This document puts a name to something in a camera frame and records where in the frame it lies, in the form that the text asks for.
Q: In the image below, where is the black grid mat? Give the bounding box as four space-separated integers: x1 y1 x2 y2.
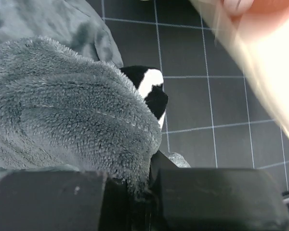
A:
90 0 289 191

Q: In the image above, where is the zebra and grey pillowcase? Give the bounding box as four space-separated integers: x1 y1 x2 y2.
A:
0 0 191 193

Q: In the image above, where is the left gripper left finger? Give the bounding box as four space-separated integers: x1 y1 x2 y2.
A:
0 171 131 231

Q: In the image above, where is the cream bear print pillow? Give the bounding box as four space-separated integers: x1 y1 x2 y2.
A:
192 0 289 139

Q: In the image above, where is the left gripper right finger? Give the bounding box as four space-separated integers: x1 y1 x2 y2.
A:
149 152 289 231

